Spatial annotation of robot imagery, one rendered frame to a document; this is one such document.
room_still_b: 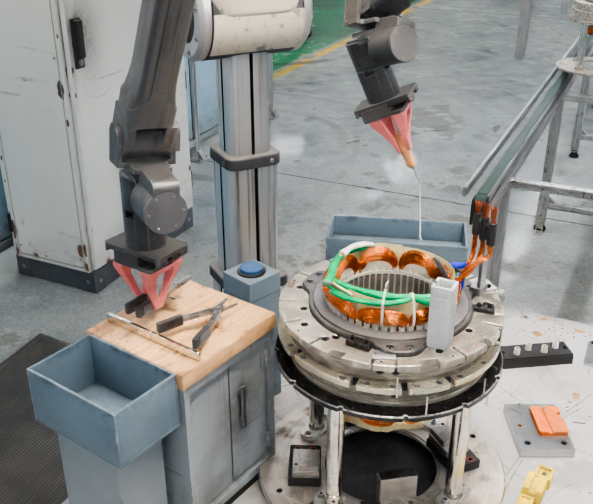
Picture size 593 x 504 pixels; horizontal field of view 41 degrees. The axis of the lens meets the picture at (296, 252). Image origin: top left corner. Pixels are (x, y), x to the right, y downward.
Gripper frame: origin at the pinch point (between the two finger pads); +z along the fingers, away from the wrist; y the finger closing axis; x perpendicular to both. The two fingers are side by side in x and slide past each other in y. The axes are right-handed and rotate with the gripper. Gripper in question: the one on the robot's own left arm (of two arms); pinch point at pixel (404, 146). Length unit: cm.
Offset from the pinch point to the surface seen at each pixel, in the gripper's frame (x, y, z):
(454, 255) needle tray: -3.7, 2.4, 20.4
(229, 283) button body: -19.6, -31.3, 8.2
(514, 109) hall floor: 463, -56, 133
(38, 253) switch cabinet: 125, -209, 33
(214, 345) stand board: -45, -21, 6
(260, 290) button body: -20.1, -26.1, 10.7
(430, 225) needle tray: 6.0, -2.7, 17.8
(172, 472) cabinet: -52, -33, 21
